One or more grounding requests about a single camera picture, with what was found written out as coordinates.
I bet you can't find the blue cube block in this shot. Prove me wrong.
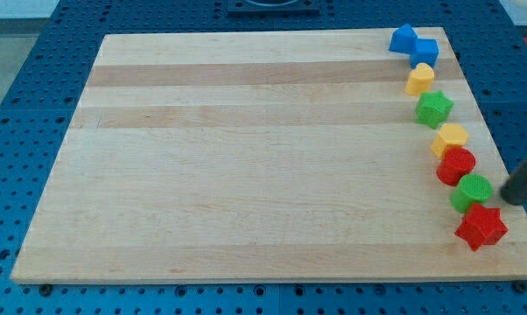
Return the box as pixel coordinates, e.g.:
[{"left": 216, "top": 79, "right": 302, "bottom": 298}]
[{"left": 410, "top": 38, "right": 439, "bottom": 68}]

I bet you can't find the wooden board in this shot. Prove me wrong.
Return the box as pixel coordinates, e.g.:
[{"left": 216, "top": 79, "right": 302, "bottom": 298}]
[{"left": 11, "top": 28, "right": 527, "bottom": 284}]

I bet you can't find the yellow heart block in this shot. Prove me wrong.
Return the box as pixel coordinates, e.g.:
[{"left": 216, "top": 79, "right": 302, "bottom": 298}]
[{"left": 404, "top": 63, "right": 435, "bottom": 96}]

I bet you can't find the green star block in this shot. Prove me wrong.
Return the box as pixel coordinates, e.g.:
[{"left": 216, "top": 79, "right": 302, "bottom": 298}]
[{"left": 415, "top": 90, "right": 454, "bottom": 130}]

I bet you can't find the blue triangular block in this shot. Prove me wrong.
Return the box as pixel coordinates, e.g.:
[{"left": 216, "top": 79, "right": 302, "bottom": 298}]
[{"left": 389, "top": 24, "right": 418, "bottom": 54}]

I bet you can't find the yellow hexagon block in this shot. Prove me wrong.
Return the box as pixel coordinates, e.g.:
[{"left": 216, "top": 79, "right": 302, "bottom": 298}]
[{"left": 431, "top": 123, "right": 469, "bottom": 159}]

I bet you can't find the red cylinder block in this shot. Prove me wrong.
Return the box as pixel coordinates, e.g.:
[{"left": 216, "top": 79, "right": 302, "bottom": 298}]
[{"left": 436, "top": 147, "right": 476, "bottom": 186}]

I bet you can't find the green cylinder block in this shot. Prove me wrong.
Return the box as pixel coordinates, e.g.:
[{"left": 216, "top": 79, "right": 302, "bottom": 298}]
[{"left": 450, "top": 174, "right": 493, "bottom": 214}]

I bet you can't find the red star block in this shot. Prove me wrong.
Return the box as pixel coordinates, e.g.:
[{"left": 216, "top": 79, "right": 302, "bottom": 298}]
[{"left": 454, "top": 203, "right": 509, "bottom": 251}]

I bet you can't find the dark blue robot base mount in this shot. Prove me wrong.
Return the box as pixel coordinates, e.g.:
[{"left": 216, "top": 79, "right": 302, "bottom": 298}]
[{"left": 224, "top": 0, "right": 320, "bottom": 16}]

